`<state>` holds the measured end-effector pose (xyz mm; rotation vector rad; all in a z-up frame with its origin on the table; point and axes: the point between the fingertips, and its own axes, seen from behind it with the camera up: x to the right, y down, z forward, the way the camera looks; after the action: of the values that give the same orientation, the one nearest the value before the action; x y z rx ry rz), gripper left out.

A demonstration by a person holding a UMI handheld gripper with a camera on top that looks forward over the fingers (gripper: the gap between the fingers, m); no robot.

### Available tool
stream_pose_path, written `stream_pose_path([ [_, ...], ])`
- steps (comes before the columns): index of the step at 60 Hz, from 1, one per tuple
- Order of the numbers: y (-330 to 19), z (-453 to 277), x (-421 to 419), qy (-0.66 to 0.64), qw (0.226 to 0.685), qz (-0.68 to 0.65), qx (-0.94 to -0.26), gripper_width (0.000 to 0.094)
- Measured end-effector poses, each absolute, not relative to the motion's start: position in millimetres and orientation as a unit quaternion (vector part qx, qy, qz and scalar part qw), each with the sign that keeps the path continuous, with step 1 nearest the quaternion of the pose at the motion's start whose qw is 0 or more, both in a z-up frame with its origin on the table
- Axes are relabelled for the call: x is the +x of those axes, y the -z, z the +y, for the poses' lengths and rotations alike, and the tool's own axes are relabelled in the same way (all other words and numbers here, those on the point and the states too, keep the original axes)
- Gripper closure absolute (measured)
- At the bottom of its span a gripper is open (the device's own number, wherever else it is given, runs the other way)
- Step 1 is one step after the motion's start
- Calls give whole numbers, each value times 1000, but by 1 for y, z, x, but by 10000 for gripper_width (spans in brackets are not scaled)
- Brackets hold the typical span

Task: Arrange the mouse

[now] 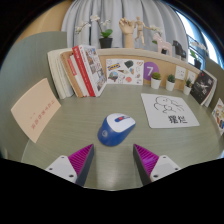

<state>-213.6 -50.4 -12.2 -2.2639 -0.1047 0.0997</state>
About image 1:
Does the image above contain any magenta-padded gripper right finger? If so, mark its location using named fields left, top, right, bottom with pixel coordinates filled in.
left=132, top=143, right=182, bottom=186

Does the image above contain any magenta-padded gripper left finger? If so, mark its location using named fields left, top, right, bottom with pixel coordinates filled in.
left=45, top=143, right=95, bottom=188

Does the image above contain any blue and white computer mouse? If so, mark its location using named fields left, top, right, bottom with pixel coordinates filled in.
left=97, top=112, right=137, bottom=147

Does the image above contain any white mouse pad with drawing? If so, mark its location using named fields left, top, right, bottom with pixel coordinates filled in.
left=140, top=92, right=201, bottom=129

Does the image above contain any beige card with red text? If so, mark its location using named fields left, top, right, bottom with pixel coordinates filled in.
left=10, top=77, right=62, bottom=144

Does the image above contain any colourful sticker card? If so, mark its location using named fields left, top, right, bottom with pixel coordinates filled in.
left=211, top=97, right=224, bottom=136

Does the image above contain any small succulent in white pot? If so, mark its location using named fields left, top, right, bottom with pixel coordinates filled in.
left=150, top=71, right=162, bottom=90
left=165, top=73, right=176, bottom=92

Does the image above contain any white book behind black book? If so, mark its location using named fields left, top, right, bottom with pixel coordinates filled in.
left=201, top=69, right=218, bottom=108

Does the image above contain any black cover book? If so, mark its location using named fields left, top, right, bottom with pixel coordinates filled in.
left=189, top=69, right=215, bottom=106

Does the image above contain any thick white book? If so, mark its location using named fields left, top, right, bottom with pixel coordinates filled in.
left=46, top=48, right=75, bottom=100

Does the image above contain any brown kraft book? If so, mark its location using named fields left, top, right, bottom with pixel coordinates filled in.
left=59, top=50, right=84, bottom=98

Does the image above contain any white book with red label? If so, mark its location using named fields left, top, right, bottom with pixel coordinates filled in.
left=67, top=54, right=90, bottom=98

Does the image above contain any purple round number sticker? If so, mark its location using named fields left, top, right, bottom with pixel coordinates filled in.
left=143, top=61, right=160, bottom=81

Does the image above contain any white sticker sheet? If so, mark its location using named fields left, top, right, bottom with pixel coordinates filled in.
left=105, top=58, right=145, bottom=86

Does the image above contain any red-spined photo cover book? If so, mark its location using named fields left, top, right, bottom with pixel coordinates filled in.
left=71, top=44, right=108, bottom=98

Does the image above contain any white orchid in black pot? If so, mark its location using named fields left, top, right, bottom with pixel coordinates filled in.
left=149, top=24, right=164, bottom=45
left=74, top=14, right=114, bottom=50
left=189, top=39, right=209, bottom=70

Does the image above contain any black horse figurine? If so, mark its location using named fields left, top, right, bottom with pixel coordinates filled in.
left=172, top=40, right=188, bottom=61

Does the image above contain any wooden desk back shelf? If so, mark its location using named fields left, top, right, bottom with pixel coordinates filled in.
left=96, top=47, right=209, bottom=89

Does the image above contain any pink horse figurine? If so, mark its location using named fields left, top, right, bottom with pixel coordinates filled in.
left=152, top=32, right=173, bottom=57

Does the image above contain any dark framed window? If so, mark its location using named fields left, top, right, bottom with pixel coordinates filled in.
left=174, top=9, right=214, bottom=64

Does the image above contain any wooden artist mannequin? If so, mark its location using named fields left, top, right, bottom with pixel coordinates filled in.
left=133, top=16, right=151, bottom=47

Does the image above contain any wooden hand model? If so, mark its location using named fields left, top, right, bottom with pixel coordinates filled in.
left=118, top=17, right=136, bottom=49

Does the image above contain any grey curtain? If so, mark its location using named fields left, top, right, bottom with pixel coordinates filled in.
left=60, top=0, right=189, bottom=53

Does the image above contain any white wall socket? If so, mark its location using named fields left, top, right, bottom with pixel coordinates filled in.
left=175, top=65, right=187, bottom=81
left=186, top=70, right=198, bottom=84

